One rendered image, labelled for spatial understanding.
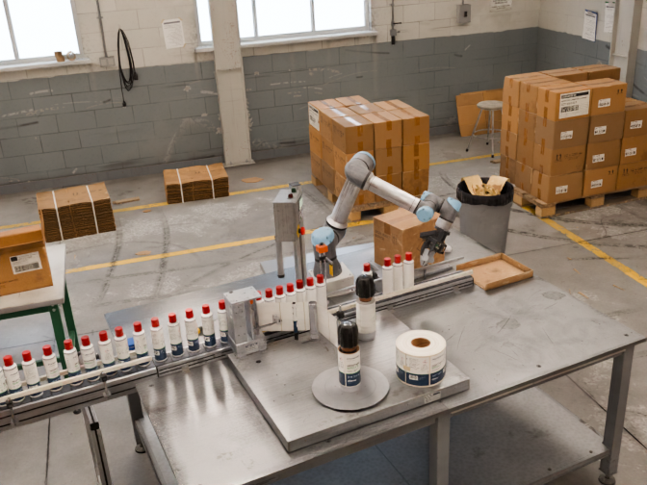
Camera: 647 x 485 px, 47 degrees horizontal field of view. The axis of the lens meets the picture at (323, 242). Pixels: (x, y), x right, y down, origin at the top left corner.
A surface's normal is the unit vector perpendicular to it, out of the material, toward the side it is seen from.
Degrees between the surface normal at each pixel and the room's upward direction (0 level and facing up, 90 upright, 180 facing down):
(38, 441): 0
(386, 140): 91
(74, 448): 0
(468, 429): 0
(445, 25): 90
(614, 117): 88
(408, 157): 90
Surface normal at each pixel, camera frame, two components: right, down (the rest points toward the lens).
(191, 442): -0.05, -0.91
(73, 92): 0.29, 0.37
